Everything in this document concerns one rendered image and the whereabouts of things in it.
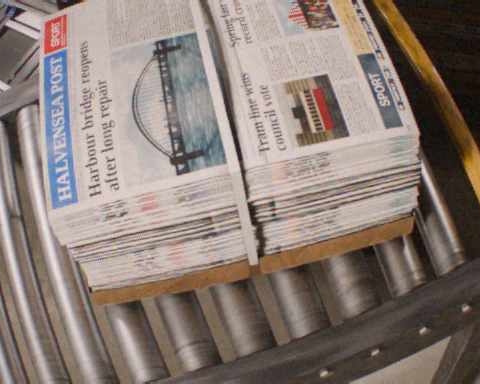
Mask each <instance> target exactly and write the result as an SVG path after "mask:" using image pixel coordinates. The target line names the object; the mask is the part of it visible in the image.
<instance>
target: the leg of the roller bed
mask: <svg viewBox="0 0 480 384"><path fill-rule="evenodd" d="M479 351H480V320H479V321H478V322H476V323H474V324H472V325H470V326H468V327H466V328H464V329H462V330H461V331H459V332H456V333H454V334H453V335H451V337H450V339H449V342H448V344H447V347H446V349H445V351H444V354H443V356H442V359H441V361H440V364H439V367H438V369H437V370H436V372H435V374H434V376H433V379H432V381H431V382H430V384H461V383H462V381H463V380H464V378H465V376H466V374H467V372H468V370H469V369H470V367H471V365H472V363H473V362H474V360H475V358H476V356H477V354H478V352H479Z"/></svg>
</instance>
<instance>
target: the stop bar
mask: <svg viewBox="0 0 480 384"><path fill-rule="evenodd" d="M371 3H372V4H373V6H374V7H375V9H376V10H377V12H378V13H379V15H380V16H381V18H382V20H383V21H384V23H385V24H386V26H387V28H388V29H389V31H390V32H391V34H392V35H393V37H394V39H395V40H396V41H397V43H398V45H399V46H400V47H401V49H402V51H403V52H404V53H405V55H406V57H407V59H408V61H409V63H410V65H411V66H412V68H413V69H414V71H415V73H416V74H417V76H418V77H419V79H420V81H421V83H422V85H423V87H424V89H425V90H426V91H427V93H428V95H429V97H430V99H431V101H432V103H433V105H434V107H435V108H436V111H437V113H438V114H439V116H440V118H441V119H442V122H443V124H444V126H445V128H446V130H447V132H448V134H449V136H450V138H451V140H452V142H453V144H454V147H455V148H456V150H457V152H458V155H459V157H460V158H461V161H462V163H463V165H464V168H465V169H466V173H467V174H468V175H469V179H470V181H471V183H472V185H473V189H474V190H475V193H476V195H477V198H478V199H479V202H480V151H479V150H478V147H477V145H476V143H475V141H474V139H473V137H472V135H471V133H470V131H469V129H468V128H467V126H466V122H465V121H464V120H463V118H462V115H461V113H460V112H459V110H458V107H457V105H455V103H454V100H453V98H452V97H451V95H450V94H449V91H448V89H447V88H446V86H445V84H444V83H443V81H442V78H441V77H440V75H439V74H438V73H437V71H436V69H435V67H434V65H433V63H432V62H431V61H430V59H429V57H428V56H427V54H426V52H425V50H424V49H423V47H422V46H421V44H420V43H419V41H418V40H417V38H416V37H415V35H414V33H413V31H412V30H411V28H410V26H409V24H408V23H407V22H406V21H405V20H404V18H403V17H402V15H401V14H400V13H399V11H398V9H397V8H396V6H395V5H394V3H393V2H392V0H371Z"/></svg>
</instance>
